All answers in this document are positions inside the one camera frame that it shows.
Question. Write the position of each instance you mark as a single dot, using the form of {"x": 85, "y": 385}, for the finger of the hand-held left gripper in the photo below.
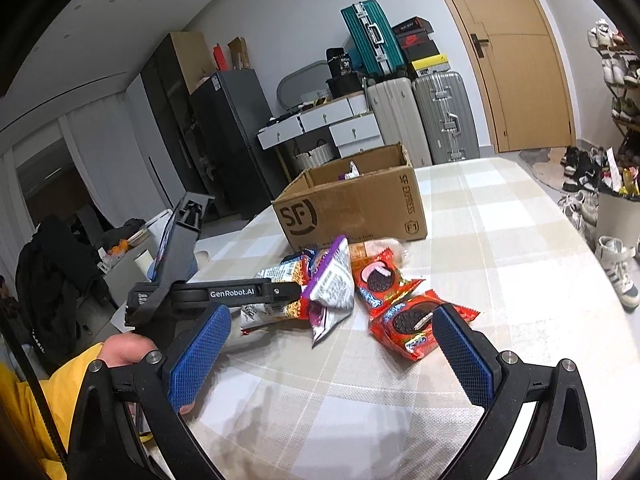
{"x": 287, "y": 294}
{"x": 180, "y": 240}

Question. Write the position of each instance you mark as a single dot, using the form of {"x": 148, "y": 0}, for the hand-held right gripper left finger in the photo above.
{"x": 200, "y": 355}

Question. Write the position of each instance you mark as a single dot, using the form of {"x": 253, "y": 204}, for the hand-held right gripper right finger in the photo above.
{"x": 465, "y": 355}

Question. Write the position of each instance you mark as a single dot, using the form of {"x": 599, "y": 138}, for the white orange noodle snack packet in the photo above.
{"x": 280, "y": 280}

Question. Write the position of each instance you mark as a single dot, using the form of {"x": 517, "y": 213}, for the purple white snack packet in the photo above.
{"x": 351, "y": 170}
{"x": 330, "y": 285}

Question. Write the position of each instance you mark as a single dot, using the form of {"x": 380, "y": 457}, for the red cookie packet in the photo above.
{"x": 415, "y": 327}
{"x": 380, "y": 280}

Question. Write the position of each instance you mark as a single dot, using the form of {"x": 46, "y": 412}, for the brown cardboard box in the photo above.
{"x": 350, "y": 215}

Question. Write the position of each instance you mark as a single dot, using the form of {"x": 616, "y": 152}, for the orange clear snack packet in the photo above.
{"x": 382, "y": 250}

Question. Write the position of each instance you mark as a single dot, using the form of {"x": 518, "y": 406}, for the person's left forearm yellow sleeve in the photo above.
{"x": 30, "y": 410}

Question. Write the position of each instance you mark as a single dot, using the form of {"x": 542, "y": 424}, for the person's left hand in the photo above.
{"x": 125, "y": 350}

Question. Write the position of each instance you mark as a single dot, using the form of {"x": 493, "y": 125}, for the cream tumbler cup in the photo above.
{"x": 144, "y": 262}

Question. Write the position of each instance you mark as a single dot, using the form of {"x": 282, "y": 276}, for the black refrigerator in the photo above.
{"x": 235, "y": 135}

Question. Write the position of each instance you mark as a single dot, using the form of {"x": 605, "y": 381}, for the dark tall cabinet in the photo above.
{"x": 165, "y": 120}

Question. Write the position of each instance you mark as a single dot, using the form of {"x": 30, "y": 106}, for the black jacket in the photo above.
{"x": 55, "y": 285}

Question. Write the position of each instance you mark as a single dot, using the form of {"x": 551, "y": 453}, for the woven laundry basket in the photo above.
{"x": 312, "y": 155}

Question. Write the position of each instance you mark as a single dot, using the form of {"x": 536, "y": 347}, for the white sneaker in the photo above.
{"x": 620, "y": 270}

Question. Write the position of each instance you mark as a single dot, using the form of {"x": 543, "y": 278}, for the white drawer dresser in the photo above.
{"x": 325, "y": 120}

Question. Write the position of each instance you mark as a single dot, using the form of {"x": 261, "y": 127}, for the flat cardboard sheet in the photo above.
{"x": 192, "y": 60}

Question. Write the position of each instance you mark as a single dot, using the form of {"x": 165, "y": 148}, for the beige sneakers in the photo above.
{"x": 580, "y": 212}

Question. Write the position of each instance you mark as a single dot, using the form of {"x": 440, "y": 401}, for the red paper bag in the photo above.
{"x": 221, "y": 57}

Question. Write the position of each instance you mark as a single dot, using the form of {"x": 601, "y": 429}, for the brown paper bag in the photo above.
{"x": 239, "y": 54}

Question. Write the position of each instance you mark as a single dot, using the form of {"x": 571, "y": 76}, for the grey oval mirror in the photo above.
{"x": 300, "y": 82}

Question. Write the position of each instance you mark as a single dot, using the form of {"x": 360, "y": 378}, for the grey door mat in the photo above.
{"x": 545, "y": 170}

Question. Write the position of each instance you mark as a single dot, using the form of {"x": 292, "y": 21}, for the white waste bin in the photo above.
{"x": 617, "y": 220}

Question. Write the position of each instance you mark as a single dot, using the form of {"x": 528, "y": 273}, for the beige suitcase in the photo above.
{"x": 397, "y": 120}

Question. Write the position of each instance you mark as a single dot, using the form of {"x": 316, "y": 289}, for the black storage box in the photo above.
{"x": 344, "y": 86}

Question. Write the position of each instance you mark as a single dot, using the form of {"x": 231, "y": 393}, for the pile of dark shoes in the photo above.
{"x": 582, "y": 167}

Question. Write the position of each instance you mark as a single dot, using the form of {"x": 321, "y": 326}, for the silver suitcase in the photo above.
{"x": 445, "y": 115}

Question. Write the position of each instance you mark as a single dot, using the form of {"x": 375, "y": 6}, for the teal suitcase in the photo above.
{"x": 372, "y": 35}

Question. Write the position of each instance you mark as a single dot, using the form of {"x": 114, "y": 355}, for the plain black shoe box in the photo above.
{"x": 422, "y": 55}

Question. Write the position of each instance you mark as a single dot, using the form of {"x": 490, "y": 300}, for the wooden shoe rack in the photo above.
{"x": 625, "y": 125}

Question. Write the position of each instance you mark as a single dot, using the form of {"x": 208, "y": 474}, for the red black shoe box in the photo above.
{"x": 416, "y": 41}

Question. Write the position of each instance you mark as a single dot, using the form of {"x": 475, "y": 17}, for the wooden door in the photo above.
{"x": 515, "y": 60}

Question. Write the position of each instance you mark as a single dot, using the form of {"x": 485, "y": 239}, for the shoe rack with shoes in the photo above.
{"x": 617, "y": 70}

